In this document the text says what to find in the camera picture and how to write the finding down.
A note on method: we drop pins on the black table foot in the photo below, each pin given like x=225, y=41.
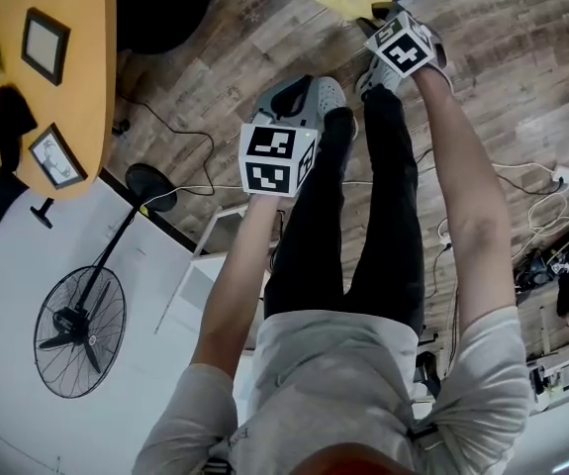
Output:
x=41, y=213

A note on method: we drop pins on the person's left forearm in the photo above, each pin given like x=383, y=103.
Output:
x=237, y=275

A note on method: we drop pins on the black empty picture frame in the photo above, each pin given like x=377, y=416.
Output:
x=41, y=42

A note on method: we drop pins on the person's white shoe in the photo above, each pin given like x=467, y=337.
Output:
x=380, y=77
x=331, y=94

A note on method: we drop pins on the person's white left shoe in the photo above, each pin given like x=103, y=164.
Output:
x=331, y=94

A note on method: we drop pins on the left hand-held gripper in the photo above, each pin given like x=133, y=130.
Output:
x=269, y=161

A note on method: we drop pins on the white metal frame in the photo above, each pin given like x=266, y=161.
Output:
x=200, y=275

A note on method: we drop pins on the black equipment pile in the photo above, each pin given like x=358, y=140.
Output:
x=548, y=260

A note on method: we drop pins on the black round seat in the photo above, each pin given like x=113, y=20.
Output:
x=162, y=8

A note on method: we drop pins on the oval wooden table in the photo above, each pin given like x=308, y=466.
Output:
x=88, y=82

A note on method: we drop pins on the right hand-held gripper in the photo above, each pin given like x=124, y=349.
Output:
x=403, y=50

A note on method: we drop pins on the person's grey shirt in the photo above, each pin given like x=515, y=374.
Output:
x=328, y=384

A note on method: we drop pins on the person's right forearm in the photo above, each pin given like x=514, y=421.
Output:
x=467, y=206

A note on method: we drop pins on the person's black trousers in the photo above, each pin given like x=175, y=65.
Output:
x=388, y=206

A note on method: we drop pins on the black frame with deer drawing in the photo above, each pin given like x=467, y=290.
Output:
x=56, y=159

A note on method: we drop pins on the person's white right shoe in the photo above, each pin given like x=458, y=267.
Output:
x=380, y=77

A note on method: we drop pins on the black standing fan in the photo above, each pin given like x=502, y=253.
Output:
x=80, y=324

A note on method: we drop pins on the white device box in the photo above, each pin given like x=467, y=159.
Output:
x=558, y=374

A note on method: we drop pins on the white power strip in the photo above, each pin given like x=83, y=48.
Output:
x=566, y=176

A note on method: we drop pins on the black cloth on table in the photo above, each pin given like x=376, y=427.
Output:
x=12, y=117

